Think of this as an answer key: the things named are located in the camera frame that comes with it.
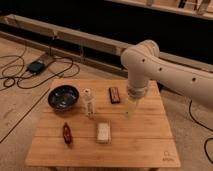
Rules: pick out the dark ceramic bowl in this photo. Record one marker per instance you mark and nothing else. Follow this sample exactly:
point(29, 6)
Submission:
point(63, 97)

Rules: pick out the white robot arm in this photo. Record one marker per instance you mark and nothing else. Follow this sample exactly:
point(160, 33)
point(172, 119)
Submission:
point(143, 63)

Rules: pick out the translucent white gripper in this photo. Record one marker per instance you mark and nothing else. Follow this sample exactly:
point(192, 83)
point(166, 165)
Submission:
point(130, 106)

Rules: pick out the blue power box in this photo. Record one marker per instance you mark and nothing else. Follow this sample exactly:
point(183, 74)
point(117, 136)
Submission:
point(35, 67)

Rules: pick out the wooden table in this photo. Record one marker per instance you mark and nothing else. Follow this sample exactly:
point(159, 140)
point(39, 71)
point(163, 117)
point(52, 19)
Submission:
point(111, 137)

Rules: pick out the red pepper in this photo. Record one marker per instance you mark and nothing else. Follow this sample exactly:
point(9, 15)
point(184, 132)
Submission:
point(67, 134)

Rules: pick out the dark rectangular box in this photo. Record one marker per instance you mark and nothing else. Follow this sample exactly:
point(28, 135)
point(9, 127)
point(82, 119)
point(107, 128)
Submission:
point(114, 95)

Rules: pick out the small clear bottle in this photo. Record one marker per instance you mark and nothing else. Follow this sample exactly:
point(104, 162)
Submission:
point(89, 102)

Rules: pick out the white sponge block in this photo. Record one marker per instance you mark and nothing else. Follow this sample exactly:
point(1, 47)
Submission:
point(103, 132)

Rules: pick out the long metal rail frame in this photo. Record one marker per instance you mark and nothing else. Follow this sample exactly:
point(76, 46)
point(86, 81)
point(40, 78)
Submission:
point(99, 43)

